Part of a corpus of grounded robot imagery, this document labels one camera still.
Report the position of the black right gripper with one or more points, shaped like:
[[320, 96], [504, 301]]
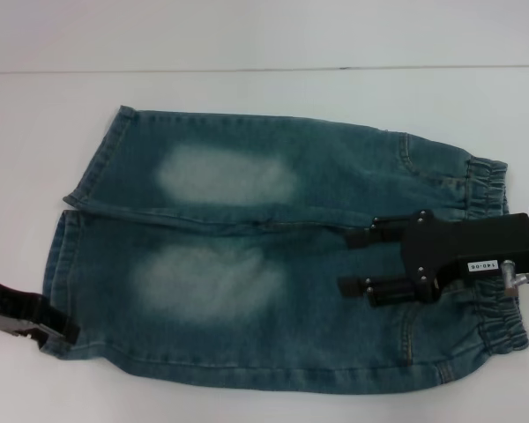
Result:
[[467, 247]]

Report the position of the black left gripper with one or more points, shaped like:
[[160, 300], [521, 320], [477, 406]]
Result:
[[0, 304]]

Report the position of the blue denim shorts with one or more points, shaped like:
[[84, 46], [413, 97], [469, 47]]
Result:
[[255, 141]]

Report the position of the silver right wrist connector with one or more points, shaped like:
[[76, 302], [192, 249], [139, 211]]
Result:
[[511, 277]]

